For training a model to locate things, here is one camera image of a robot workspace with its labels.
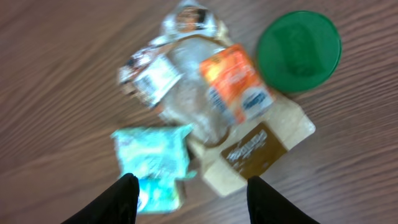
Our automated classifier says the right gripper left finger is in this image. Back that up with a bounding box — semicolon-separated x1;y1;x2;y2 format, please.
62;173;139;224

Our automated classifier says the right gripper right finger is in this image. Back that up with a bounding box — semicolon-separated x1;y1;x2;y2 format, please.
247;176;319;224

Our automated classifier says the teal Kleenex tissue pack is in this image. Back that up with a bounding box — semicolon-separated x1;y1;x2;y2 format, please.
137;179;185;214

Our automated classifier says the teal snack packet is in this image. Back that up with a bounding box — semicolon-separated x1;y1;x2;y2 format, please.
111;125;197;180

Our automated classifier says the orange white small box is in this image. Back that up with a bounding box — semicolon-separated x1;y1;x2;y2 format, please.
200;44;275;124

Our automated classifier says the brown white snack bag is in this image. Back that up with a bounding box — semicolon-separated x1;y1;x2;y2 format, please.
118;1;315;197

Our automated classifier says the green lid jar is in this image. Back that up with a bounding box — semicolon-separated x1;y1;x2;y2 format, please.
256;11;343;93

